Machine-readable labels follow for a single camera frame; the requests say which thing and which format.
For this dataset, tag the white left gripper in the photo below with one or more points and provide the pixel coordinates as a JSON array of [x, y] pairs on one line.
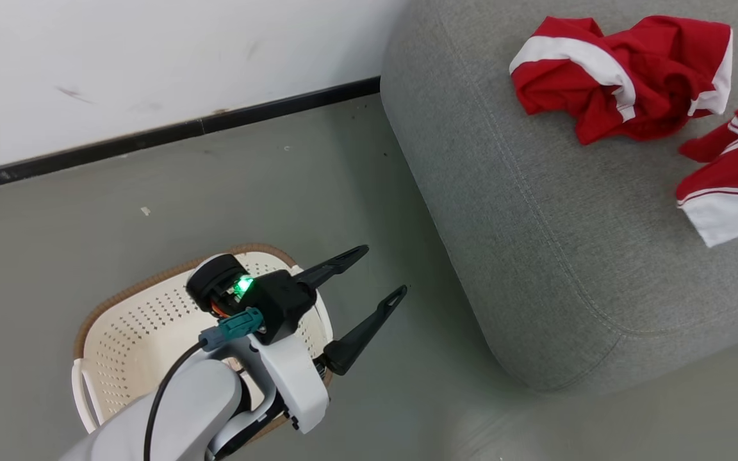
[[295, 384]]

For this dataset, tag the red garment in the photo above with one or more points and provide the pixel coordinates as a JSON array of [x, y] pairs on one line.
[[657, 70]]

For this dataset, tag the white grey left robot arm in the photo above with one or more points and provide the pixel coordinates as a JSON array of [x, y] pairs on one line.
[[183, 416]]

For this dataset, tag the grey fabric sofa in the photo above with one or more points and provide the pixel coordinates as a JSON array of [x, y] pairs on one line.
[[535, 224]]

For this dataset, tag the black round left wrist motor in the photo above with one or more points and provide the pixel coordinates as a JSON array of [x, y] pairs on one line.
[[212, 278]]

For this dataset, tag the cream perforated basket, brown rim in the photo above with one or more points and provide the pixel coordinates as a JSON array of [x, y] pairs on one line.
[[145, 320]]

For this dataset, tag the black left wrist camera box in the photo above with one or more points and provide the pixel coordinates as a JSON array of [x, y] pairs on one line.
[[282, 301]]

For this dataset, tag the black wall baseboard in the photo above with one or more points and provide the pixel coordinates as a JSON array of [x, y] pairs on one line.
[[151, 138]]

